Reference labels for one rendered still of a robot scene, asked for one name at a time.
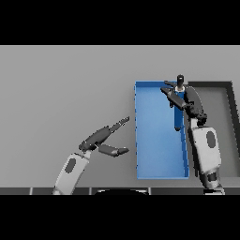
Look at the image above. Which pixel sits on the dark right robot hand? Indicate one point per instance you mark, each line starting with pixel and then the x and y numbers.
pixel 193 100

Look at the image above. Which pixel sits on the dark left robot hand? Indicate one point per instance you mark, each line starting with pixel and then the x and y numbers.
pixel 100 136

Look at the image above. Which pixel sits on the blue pipe with dark end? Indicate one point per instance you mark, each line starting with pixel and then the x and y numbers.
pixel 178 108

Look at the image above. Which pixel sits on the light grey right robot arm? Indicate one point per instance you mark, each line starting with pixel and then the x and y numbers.
pixel 206 151

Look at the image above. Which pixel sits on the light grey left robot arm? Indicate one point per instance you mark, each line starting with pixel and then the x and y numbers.
pixel 70 171

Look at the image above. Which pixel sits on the dark grey bin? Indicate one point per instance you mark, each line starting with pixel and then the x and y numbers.
pixel 223 125

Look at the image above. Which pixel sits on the blue bin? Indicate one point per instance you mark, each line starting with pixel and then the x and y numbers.
pixel 156 134

